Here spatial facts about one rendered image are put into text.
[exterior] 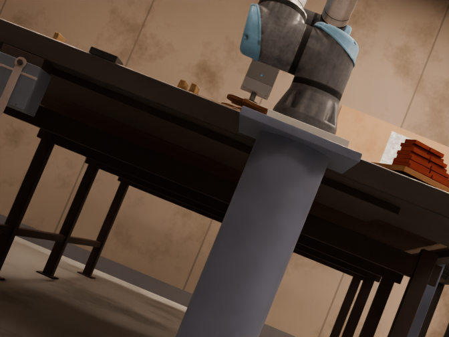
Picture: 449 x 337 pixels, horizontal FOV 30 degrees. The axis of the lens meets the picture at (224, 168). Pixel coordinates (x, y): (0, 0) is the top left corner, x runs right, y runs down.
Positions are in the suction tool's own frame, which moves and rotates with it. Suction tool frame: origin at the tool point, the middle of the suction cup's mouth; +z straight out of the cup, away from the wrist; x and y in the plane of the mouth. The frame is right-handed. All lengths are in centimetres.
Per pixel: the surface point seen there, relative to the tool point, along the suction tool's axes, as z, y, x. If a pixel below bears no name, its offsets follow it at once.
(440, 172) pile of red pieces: -17, -75, -70
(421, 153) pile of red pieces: -20, -65, -67
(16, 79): 20, 58, 20
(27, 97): 23, 54, 20
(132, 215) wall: 43, 54, -481
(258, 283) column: 43, -16, 58
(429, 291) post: 21, -112, -158
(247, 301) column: 48, -15, 58
